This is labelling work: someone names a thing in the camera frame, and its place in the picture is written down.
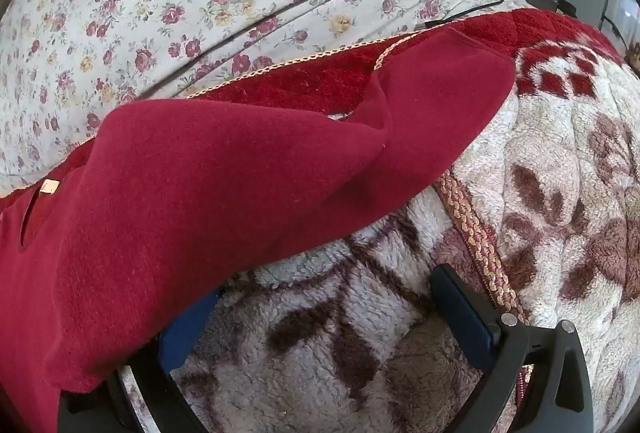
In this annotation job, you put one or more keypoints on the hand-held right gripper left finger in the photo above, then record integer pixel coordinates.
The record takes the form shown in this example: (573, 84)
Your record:
(181, 338)

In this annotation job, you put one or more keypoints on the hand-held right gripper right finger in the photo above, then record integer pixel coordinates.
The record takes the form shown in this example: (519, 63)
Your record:
(467, 313)

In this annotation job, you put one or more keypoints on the dark red sweater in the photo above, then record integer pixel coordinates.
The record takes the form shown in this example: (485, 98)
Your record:
(210, 193)

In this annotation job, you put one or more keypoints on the red and cream plush blanket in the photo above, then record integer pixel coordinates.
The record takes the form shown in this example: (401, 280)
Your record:
(500, 223)

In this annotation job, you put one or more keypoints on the floral bed sheet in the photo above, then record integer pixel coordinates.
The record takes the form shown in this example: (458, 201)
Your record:
(210, 3)

